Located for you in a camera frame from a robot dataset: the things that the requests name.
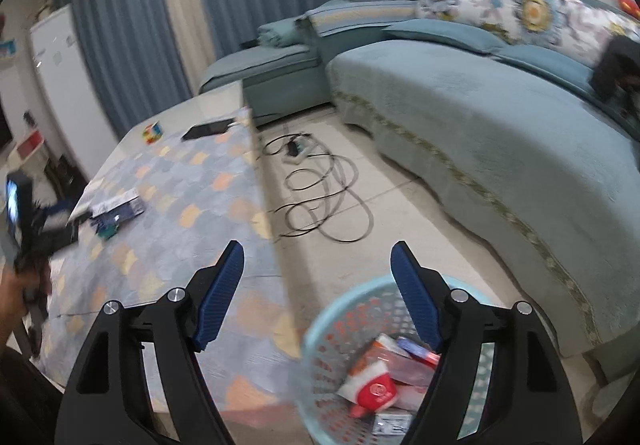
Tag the folded teal blanket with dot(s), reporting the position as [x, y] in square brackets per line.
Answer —
[280, 32]

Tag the white power strip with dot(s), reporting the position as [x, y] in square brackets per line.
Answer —
[295, 148]

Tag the colourful puzzle cube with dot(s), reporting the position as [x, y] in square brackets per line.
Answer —
[153, 133]

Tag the blue and white packet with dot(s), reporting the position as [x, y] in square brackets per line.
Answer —
[117, 206]

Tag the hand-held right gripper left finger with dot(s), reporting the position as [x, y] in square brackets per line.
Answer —
[220, 295]

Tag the red and white paper cup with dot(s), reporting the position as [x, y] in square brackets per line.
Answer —
[372, 392]

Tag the blue and red small box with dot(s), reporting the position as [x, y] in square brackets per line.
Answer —
[417, 350]

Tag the teal cushion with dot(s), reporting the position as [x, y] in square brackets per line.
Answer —
[442, 35]

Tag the floral cushion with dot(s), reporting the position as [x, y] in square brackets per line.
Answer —
[525, 10]

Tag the white refrigerator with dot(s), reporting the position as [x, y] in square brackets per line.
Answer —
[70, 90]

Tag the black phone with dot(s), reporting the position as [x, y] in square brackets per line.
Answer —
[207, 130]

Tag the light blue plastic basket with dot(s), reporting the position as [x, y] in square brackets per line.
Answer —
[325, 335]

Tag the scale pattern tablecloth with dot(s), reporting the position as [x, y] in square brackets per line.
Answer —
[190, 205]

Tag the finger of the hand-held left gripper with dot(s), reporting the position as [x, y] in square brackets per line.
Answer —
[55, 215]

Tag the cream curtain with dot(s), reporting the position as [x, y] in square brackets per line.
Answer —
[182, 0]

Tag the blue wall picture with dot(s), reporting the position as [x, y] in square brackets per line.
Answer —
[7, 48]

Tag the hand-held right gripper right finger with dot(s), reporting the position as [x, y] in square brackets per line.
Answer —
[415, 295]

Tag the teal sofa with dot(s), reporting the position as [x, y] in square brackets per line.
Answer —
[475, 135]

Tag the dark bag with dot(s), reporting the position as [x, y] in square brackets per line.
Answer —
[617, 70]

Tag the orange and white packet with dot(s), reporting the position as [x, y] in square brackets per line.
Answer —
[377, 350]

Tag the black television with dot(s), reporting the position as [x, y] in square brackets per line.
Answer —
[4, 125]

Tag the small teal wrapper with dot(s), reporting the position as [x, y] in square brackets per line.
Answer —
[108, 227]

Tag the person's left hand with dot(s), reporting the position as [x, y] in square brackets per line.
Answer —
[11, 305]

